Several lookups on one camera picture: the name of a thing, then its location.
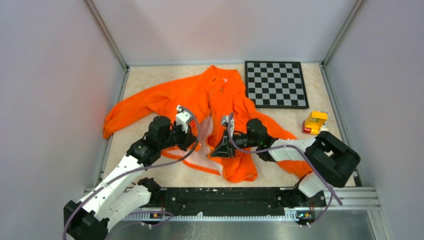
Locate yellow red toy blocks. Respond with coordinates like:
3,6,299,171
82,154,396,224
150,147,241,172
302,111,328,135

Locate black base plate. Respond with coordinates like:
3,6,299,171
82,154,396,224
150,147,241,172
148,187,327,217

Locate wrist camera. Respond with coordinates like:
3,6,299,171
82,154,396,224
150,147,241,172
221,115,235,135
175,105,194,134

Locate orange zip jacket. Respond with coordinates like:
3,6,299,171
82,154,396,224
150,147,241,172
103,65,312,183

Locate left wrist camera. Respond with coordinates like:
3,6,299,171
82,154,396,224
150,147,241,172
175,105,194,134

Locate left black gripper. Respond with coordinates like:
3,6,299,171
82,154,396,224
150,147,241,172
159,120,198,152

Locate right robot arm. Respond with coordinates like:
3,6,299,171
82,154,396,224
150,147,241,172
210,115,361,206

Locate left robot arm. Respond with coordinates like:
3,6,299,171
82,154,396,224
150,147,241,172
62,110,201,240

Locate black white checkerboard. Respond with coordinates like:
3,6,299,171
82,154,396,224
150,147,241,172
244,60,309,109

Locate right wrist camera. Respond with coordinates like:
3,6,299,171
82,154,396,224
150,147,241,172
221,115,235,135

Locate aluminium front rail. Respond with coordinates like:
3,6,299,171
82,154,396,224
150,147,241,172
79,187,382,223

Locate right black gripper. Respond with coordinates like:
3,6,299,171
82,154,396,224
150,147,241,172
210,127,259,159

